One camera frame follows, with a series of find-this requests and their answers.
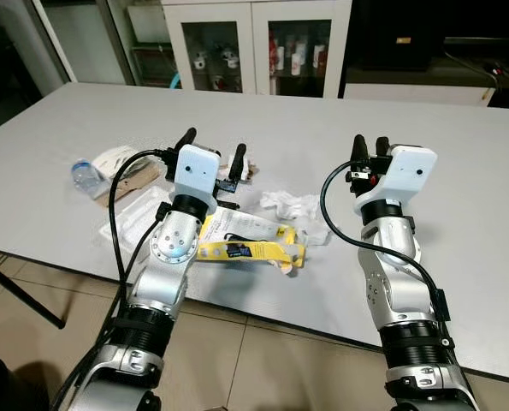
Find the brown cardboard piece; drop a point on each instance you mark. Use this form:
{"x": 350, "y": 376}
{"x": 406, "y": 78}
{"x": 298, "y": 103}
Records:
{"x": 134, "y": 184}

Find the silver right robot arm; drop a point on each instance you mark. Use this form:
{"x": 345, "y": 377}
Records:
{"x": 399, "y": 291}

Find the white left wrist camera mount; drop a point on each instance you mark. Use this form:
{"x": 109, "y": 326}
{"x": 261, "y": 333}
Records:
{"x": 194, "y": 175}

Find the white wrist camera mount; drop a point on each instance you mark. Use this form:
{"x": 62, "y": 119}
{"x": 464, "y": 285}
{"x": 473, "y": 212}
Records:
{"x": 404, "y": 175}
{"x": 194, "y": 175}

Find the black table leg frame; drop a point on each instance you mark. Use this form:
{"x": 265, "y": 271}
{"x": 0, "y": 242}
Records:
{"x": 23, "y": 291}

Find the crumpled white tissue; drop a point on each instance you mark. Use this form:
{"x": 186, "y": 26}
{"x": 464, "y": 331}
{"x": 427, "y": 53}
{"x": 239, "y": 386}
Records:
{"x": 292, "y": 205}

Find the yellow white product package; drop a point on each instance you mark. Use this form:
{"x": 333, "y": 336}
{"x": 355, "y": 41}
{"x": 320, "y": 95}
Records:
{"x": 245, "y": 244}

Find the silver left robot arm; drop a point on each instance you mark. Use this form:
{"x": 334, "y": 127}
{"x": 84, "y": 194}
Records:
{"x": 164, "y": 257}

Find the clear plastic bottle blue cap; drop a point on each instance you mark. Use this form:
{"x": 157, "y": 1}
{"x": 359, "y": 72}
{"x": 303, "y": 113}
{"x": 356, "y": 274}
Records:
{"x": 87, "y": 175}

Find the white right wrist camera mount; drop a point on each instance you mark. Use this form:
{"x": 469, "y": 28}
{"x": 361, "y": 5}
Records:
{"x": 404, "y": 175}

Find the white plastic tray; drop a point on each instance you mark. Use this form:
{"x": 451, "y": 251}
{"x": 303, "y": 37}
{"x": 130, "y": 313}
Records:
{"x": 139, "y": 221}

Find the low white bench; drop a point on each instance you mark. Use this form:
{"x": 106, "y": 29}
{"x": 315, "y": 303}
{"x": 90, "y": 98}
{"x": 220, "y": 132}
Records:
{"x": 417, "y": 92}

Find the small white box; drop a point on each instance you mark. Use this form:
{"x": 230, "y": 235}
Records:
{"x": 251, "y": 171}

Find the black monitor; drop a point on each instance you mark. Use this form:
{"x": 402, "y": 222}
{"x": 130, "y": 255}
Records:
{"x": 404, "y": 34}

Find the white glass door cabinet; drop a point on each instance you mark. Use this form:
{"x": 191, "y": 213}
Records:
{"x": 258, "y": 43}

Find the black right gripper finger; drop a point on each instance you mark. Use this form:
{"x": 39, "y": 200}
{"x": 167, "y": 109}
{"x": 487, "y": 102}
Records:
{"x": 359, "y": 147}
{"x": 382, "y": 146}

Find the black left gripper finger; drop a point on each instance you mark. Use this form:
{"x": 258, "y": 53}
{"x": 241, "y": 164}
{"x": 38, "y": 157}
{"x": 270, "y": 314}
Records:
{"x": 186, "y": 139}
{"x": 238, "y": 163}

